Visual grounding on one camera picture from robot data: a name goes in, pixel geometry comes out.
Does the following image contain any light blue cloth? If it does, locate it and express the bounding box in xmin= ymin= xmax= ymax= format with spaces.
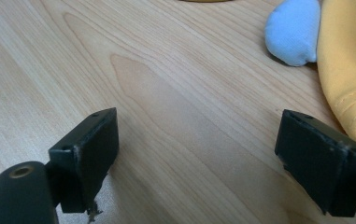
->
xmin=264 ymin=0 xmax=322 ymax=67

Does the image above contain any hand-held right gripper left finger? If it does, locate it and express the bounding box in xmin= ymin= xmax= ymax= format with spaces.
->
xmin=48 ymin=107 xmax=120 ymax=215

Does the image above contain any yellow cloth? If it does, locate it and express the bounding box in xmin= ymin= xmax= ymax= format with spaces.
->
xmin=316 ymin=0 xmax=356 ymax=153

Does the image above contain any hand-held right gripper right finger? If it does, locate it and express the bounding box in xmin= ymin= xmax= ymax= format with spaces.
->
xmin=274 ymin=108 xmax=356 ymax=218

